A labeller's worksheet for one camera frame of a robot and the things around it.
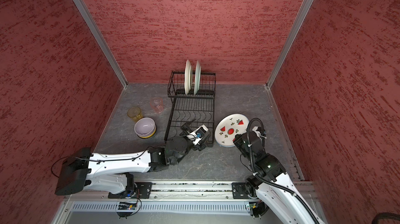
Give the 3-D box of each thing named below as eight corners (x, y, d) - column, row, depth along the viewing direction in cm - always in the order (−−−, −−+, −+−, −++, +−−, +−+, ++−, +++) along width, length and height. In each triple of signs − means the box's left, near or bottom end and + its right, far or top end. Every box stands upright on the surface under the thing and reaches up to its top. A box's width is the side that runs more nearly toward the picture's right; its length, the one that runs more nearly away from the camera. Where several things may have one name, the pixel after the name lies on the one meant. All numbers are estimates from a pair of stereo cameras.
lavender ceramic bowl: (137, 141, 92) (131, 133, 84) (142, 125, 99) (137, 117, 91) (155, 141, 92) (151, 133, 84) (159, 125, 99) (155, 117, 91)
